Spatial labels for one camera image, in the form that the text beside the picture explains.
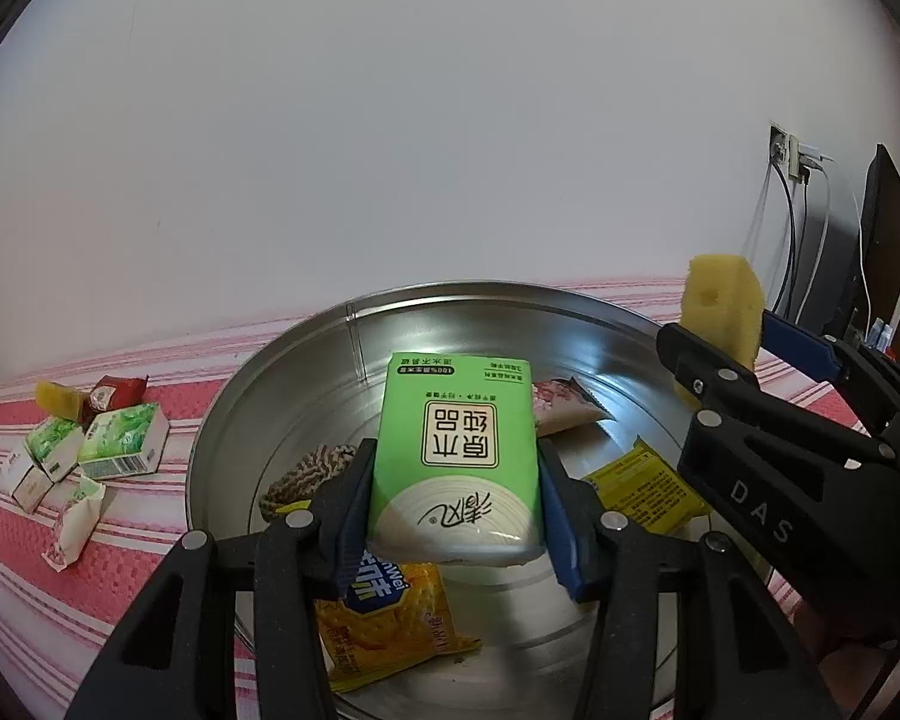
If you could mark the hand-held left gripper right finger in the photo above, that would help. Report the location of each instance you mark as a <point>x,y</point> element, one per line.
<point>562,532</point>

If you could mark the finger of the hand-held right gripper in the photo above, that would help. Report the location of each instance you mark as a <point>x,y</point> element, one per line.
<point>799,341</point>
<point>709,367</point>

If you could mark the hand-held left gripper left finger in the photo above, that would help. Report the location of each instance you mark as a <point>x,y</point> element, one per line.
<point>354,517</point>

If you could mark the large yellow sponge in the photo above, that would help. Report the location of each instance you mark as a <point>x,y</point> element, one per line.
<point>720,307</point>

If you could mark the bright yellow snack packet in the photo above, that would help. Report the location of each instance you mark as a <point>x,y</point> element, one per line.
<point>645,491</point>

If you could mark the yellow cracker packet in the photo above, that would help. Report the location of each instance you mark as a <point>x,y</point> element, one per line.
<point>397,622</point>

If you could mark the pink white snack packet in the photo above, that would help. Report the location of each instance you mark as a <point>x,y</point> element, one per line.
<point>562,405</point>

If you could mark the light green tissue pack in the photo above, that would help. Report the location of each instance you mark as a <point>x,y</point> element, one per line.
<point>457,427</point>

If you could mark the large metal bowl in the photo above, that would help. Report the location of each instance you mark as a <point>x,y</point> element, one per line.
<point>457,322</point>

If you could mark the red sauce packet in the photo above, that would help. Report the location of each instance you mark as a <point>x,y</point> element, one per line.
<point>112,394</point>

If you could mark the small yellow sponge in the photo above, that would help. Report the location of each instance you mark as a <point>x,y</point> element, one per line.
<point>60,399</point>

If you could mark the small bottles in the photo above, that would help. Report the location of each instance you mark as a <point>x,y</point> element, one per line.
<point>881,331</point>

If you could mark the black monitor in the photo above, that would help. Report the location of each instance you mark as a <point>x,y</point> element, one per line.
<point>889,225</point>

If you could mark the white plug adapter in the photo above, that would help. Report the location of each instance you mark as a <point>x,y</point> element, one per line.
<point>806,161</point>

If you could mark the white leaf-print tissue pack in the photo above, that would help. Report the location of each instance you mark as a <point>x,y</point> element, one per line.
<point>51,446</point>
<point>124,442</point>

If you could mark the white candy packet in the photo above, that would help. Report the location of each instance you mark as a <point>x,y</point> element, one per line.
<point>75,529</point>

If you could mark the small white packet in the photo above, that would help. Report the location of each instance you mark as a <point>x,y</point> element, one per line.
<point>24,478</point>

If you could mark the pink striped cloth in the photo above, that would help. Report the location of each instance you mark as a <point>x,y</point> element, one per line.
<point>15,562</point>

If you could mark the wall socket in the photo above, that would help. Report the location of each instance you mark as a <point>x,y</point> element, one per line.
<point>778,144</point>

